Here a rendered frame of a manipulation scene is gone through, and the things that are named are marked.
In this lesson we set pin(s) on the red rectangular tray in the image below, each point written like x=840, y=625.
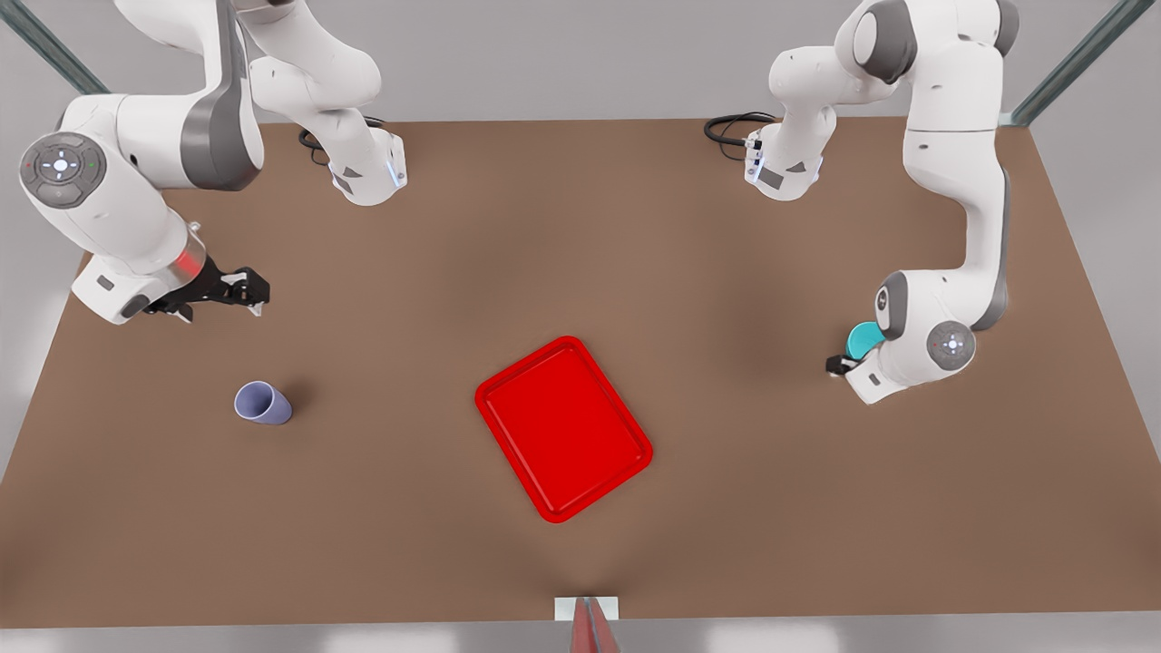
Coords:
x=562, y=428

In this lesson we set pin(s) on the teal bowl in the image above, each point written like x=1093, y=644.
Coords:
x=862, y=341

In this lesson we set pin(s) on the lavender cup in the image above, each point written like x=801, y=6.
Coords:
x=263, y=404

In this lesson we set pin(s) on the silver frame post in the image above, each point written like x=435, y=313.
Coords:
x=590, y=621
x=54, y=45
x=1079, y=59

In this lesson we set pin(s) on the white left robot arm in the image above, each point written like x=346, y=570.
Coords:
x=952, y=136

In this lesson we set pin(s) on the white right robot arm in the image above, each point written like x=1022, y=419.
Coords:
x=136, y=145

